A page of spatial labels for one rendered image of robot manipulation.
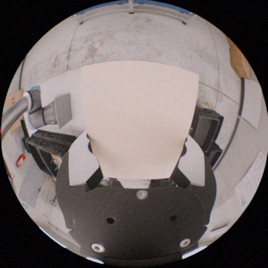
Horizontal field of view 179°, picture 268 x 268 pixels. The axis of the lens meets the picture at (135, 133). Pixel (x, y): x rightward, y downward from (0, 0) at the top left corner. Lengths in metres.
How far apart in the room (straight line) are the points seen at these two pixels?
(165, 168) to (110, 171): 0.08
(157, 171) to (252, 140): 2.53
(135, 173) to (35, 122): 0.58
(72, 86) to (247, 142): 2.95
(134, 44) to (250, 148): 2.90
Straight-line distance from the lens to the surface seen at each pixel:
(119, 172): 0.15
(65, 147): 0.65
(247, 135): 2.65
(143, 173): 0.15
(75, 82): 0.62
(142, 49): 1.31
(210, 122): 1.11
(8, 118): 0.48
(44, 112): 0.60
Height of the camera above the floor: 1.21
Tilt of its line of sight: 60 degrees down
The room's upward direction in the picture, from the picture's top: 180 degrees counter-clockwise
